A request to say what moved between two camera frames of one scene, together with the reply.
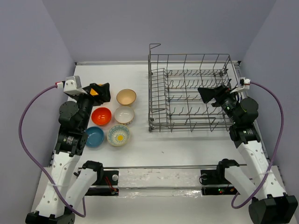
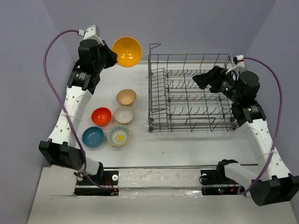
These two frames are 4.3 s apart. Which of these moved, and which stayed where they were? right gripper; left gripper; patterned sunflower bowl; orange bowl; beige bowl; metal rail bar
Moved: left gripper; right gripper
Stayed: metal rail bar; orange bowl; patterned sunflower bowl; beige bowl
